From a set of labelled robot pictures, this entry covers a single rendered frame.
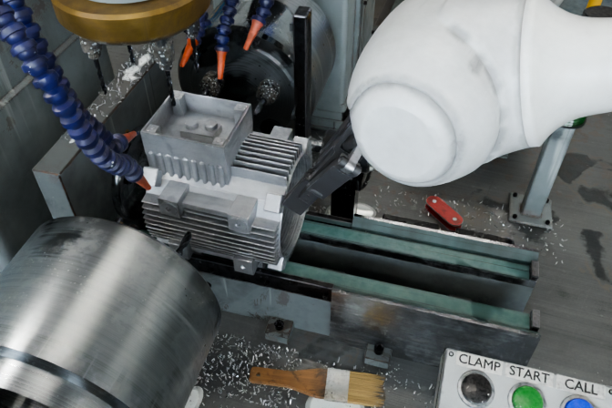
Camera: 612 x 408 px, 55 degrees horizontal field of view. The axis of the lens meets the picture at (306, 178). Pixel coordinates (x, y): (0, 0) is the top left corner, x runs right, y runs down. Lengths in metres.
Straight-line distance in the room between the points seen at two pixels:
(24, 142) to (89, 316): 0.37
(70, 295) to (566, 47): 0.48
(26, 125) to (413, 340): 0.64
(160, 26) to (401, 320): 0.52
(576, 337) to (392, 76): 0.78
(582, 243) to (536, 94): 0.84
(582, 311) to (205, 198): 0.65
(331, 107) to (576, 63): 0.93
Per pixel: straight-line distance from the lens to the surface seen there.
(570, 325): 1.08
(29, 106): 0.91
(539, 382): 0.67
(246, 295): 0.95
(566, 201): 1.27
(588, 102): 0.40
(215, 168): 0.79
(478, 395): 0.65
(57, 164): 0.79
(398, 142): 0.36
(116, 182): 0.88
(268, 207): 0.77
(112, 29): 0.67
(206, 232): 0.82
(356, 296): 0.86
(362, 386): 0.93
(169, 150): 0.80
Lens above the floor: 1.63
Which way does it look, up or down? 43 degrees down
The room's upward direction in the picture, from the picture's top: straight up
